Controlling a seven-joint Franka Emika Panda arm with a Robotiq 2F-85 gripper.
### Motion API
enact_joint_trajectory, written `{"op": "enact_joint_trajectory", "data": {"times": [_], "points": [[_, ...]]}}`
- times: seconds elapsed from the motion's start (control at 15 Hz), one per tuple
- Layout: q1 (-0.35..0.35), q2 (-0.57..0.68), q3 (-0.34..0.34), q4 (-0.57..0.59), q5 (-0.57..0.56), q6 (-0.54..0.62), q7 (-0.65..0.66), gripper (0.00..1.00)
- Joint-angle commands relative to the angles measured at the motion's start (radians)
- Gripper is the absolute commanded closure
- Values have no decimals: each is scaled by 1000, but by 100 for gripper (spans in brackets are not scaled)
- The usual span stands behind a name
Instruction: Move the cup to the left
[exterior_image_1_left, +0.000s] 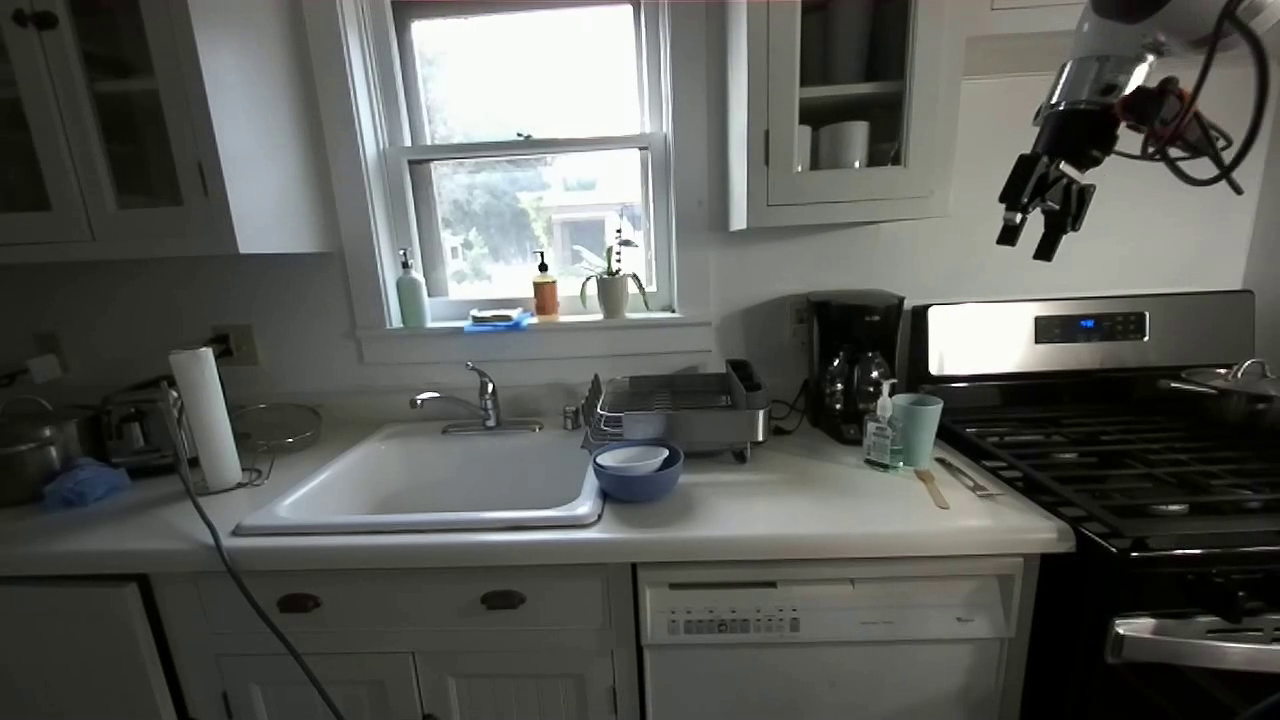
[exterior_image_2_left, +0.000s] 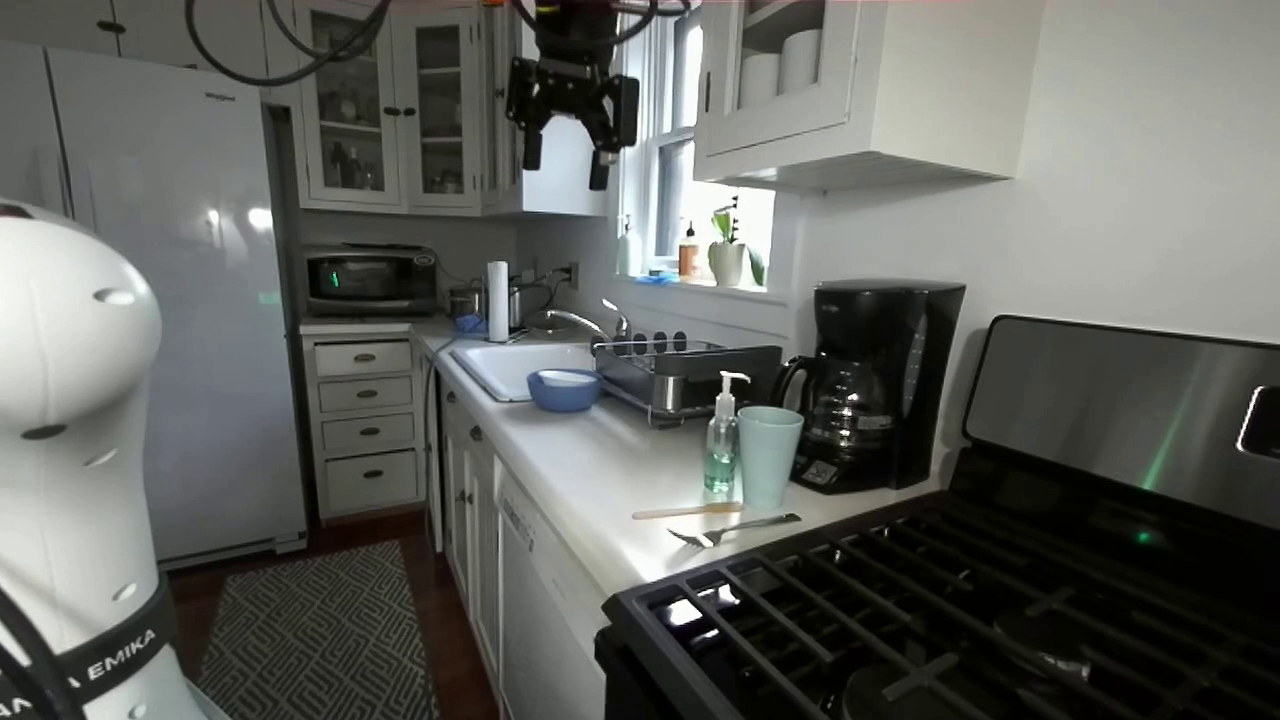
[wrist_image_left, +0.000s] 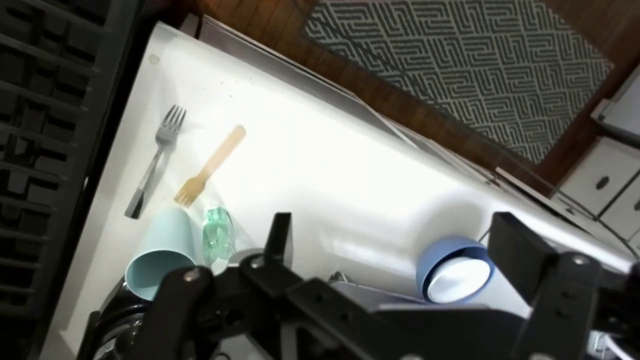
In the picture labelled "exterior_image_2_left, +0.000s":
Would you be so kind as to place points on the white refrigerator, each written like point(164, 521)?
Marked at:
point(185, 305)

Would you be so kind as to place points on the light teal plastic cup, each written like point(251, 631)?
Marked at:
point(768, 460)

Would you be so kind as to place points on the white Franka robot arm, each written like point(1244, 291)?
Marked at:
point(80, 400)

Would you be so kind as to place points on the black coffee maker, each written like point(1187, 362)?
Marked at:
point(875, 385)

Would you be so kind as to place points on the grey patterned rug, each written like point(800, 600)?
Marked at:
point(322, 643)

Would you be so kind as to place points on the green soap pump bottle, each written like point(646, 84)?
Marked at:
point(722, 455)

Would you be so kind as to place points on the wall outlet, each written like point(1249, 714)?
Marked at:
point(568, 275)

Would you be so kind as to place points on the black gas stove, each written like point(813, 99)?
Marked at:
point(1013, 586)

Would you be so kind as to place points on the metal fork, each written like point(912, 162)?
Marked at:
point(726, 529)

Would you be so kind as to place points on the metal pot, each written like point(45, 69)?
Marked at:
point(465, 301)

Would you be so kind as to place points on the white drawer unit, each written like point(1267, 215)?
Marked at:
point(367, 427)

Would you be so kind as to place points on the black microwave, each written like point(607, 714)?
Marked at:
point(369, 281)

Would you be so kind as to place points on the blue bowl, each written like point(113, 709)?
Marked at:
point(566, 394)

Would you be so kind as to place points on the metal dish rack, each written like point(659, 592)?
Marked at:
point(682, 383)

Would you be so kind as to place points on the blue sponge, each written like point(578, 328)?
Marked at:
point(659, 276)

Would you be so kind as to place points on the chrome faucet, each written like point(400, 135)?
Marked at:
point(574, 323)

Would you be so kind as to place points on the white base cabinet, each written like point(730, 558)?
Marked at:
point(522, 586)

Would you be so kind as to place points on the orange soap bottle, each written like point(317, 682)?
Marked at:
point(688, 259)

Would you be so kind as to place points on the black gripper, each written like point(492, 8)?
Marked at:
point(574, 92)

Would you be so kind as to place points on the plant in white pot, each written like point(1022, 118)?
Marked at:
point(730, 259)

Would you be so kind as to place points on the white mug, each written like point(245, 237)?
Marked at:
point(763, 79)
point(800, 62)

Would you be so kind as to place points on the blue cloth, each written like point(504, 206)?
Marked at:
point(470, 327)

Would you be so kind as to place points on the white paper towel roll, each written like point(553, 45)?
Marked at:
point(496, 301)

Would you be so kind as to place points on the white framed window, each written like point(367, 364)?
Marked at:
point(682, 185)

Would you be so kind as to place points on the white cabinet with mugs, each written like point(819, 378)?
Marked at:
point(920, 92)

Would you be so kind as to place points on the white kitchen sink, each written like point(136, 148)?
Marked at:
point(514, 364)

